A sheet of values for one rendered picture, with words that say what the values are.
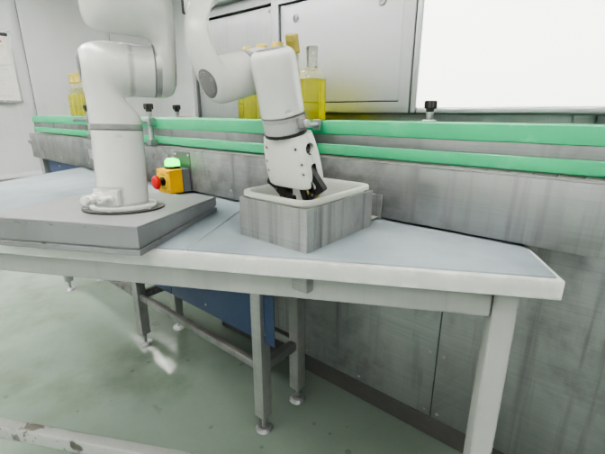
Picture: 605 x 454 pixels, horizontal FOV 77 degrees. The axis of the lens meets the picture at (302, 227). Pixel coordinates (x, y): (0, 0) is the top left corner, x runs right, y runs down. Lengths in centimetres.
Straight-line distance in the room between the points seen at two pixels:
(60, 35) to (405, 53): 636
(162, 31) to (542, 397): 117
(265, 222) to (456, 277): 34
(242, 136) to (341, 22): 41
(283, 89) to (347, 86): 51
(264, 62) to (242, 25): 85
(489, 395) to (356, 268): 35
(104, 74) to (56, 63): 618
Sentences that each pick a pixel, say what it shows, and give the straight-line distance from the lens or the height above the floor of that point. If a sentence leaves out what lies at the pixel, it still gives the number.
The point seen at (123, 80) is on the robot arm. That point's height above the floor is 104.
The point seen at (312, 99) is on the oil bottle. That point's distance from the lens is 100.
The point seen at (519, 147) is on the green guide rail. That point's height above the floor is 93.
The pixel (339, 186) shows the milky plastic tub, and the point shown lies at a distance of 84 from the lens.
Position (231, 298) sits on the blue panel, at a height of 43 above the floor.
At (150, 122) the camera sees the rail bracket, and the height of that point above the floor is 95.
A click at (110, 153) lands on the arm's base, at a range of 81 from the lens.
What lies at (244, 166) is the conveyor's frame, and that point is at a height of 85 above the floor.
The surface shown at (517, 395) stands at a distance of 119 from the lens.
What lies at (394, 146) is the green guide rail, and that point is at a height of 91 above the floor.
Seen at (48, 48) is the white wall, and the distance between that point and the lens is 699.
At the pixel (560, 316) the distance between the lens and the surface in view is 106.
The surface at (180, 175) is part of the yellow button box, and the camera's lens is 118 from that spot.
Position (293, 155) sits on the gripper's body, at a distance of 66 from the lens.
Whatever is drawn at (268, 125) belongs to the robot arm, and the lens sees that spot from 65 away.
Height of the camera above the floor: 99
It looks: 17 degrees down
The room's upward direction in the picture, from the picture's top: straight up
